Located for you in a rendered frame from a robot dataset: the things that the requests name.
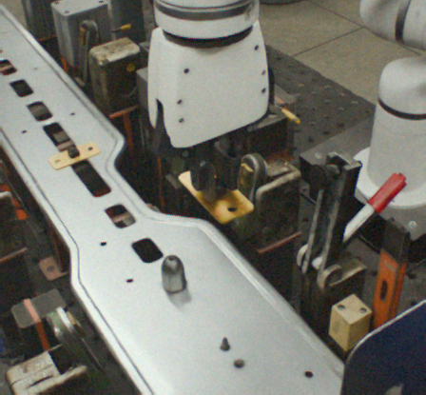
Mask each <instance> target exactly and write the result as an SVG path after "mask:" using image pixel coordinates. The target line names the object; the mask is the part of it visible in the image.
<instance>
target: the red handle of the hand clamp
mask: <svg viewBox="0 0 426 395"><path fill-rule="evenodd" d="M405 181H406V177H405V176H404V175H403V174H402V173H401V172H400V173H399V174H396V173H393V174H392V175H391V176H390V177H389V179H388V180H387V181H386V182H385V183H384V184H383V186H382V187H381V188H380V189H378V190H377V191H376V192H375V193H374V194H373V195H372V196H371V198H370V199H369V201H368V202H367V205H366V206H365V207H364V208H363V209H362V210H361V211H360V212H359V213H357V215H356V216H355V217H354V218H353V219H352V221H351V222H350V223H349V224H348V225H347V227H346V230H345V234H344V238H343V241H342V245H341V249H340V253H339V254H341V253H342V252H343V251H344V250H345V249H346V248H347V247H348V246H349V245H350V244H351V243H352V242H353V241H354V239H355V238H356V237H357V236H358V235H359V234H360V233H361V232H362V231H363V230H364V229H365V228H366V227H367V226H368V225H369V223H370V222H371V221H372V220H373V219H374V218H375V217H376V216H377V215H378V214H380V213H381V212H382V211H383V210H384V209H385V208H386V207H387V206H388V205H389V204H390V203H391V202H392V201H393V200H394V199H395V197H396V196H397V195H398V194H399V193H400V192H401V191H402V190H403V189H405V188H406V182H405ZM322 254H323V251H322V252H321V253H320V254H319V256H318V257H315V258H314V259H313V261H312V267H314V268H315V269H316V270H317V272H319V269H320V262H321V258H322Z"/></svg>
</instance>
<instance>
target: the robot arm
mask: <svg viewBox="0 0 426 395"><path fill-rule="evenodd" d="M360 3H361V5H360V18H361V21H362V23H363V25H364V26H365V28H366V29H368V30H369V32H371V33H373V34H374V35H376V36H378V37H380V38H383V39H385V40H388V41H392V42H395V43H398V44H401V45H405V46H407V47H411V48H414V49H420V50H424V51H426V0H360ZM154 8H155V12H154V16H155V21H156V23H157V25H158V26H159V28H157V29H155V30H154V31H152V35H151V41H150V49H149V56H148V104H149V116H150V121H151V124H152V126H153V127H155V129H156V131H155V135H154V139H153V142H152V146H151V151H152V152H153V154H154V155H155V156H157V157H158V158H174V157H180V158H182V159H184V160H185V161H186V162H188V163H189V174H190V184H191V186H192V187H193V188H194V190H196V191H200V192H201V193H202V194H203V195H204V196H205V197H206V199H207V200H208V201H212V200H214V199H215V198H216V179H215V174H216V177H219V178H220V180H221V181H222V182H223V183H224V184H225V185H226V188H227V189H228V190H232V191H233V190H238V175H239V155H240V154H242V153H243V151H244V142H245V141H246V139H247V138H248V136H249V135H250V134H251V131H252V129H253V128H254V126H257V125H258V124H259V123H260V122H262V121H263V120H264V119H265V118H267V117H268V116H269V115H270V113H271V109H270V107H269V105H268V98H269V81H268V72H267V65H266V57H265V50H264V44H263V40H262V35H261V29H260V25H259V21H258V20H257V19H258V16H259V0H154ZM217 136H219V140H220V141H219V142H216V143H215V146H214V159H215V167H214V166H213V165H212V164H211V163H210V162H209V159H208V145H207V140H209V139H212V138H214V137H217ZM354 159H356V160H360V161H361V163H362V168H361V169H360V172H359V176H358V186H357V191H358V193H359V194H361V195H362V196H363V197H365V198H366V199H368V200H369V199H370V198H371V196H372V195H373V194H374V193H375V192H376V191H377V190H378V189H380V188H381V187H382V186H383V184H384V183H385V182H386V181H387V180H388V179H389V177H390V176H391V175H392V174H393V173H396V174H399V173H400V172H401V173H402V174H403V175H404V176H405V177H406V181H405V182H406V188H405V189H403V190H402V191H401V192H400V193H399V194H398V195H397V196H396V197H395V199H394V200H393V201H392V202H391V203H390V204H389V205H388V206H387V208H394V209H402V208H414V207H424V206H426V55H421V56H417V57H405V58H399V59H397V60H395V61H392V62H390V64H388V65H386V66H385V68H384V69H383V71H382V73H381V77H380V81H379V87H378V97H377V102H376V114H375V121H374V125H373V131H372V138H371V144H370V147H369V148H366V149H364V150H362V151H361V152H359V153H358V154H357V155H356V157H355V158H354Z"/></svg>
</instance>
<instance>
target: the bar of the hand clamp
mask: <svg viewBox="0 0 426 395"><path fill-rule="evenodd" d="M361 168H362V163H361V161H360V160H356V159H354V158H352V157H351V156H350V155H348V154H347V153H346V152H344V151H343V150H342V149H339V150H336V151H334V152H331V153H327V154H326V159H325V163H316V164H314V165H312V166H311V167H310V170H309V179H310V182H311V184H312V186H313V187H314V188H316V189H319V197H318V201H317V205H316V210H315V215H314V218H313V223H312V227H311V231H310V236H309V241H308V245H307V249H306V253H305V258H304V262H303V267H302V270H303V271H304V272H305V273H306V272H309V271H312V270H314V269H315V268H314V267H312V261H313V259H314V258H315V257H318V256H319V255H320V253H321V252H322V250H323V254H322V258H321V262H320V266H319V273H318V277H317V281H316V285H317V286H320V276H321V274H322V272H323V271H324V270H325V269H327V268H328V267H330V266H332V265H334V264H336V263H337V262H338V259H339V253H340V249H341V245H342V241H343V238H344V234H345V230H346V227H347V223H348V219H349V215H350V212H351V208H352V204H353V201H354V197H355V193H356V189H357V186H358V176H359V172H360V169H361Z"/></svg>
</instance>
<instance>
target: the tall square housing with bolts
mask: <svg viewBox="0 0 426 395"><path fill-rule="evenodd" d="M51 9H52V13H53V18H54V22H55V27H56V35H57V39H58V43H59V48H60V52H61V55H62V57H63V58H64V59H65V60H66V63H67V68H68V76H69V77H70V79H71V80H72V81H73V82H74V78H76V77H78V68H79V43H80V42H79V30H80V27H81V23H82V22H84V21H91V20H93V21H94V22H95V24H96V25H97V27H98V32H97V45H96V46H100V45H103V44H105V43H108V42H112V36H113V35H112V28H111V24H110V16H109V13H108V7H107V1H106V0H61V1H57V2H53V3H51Z"/></svg>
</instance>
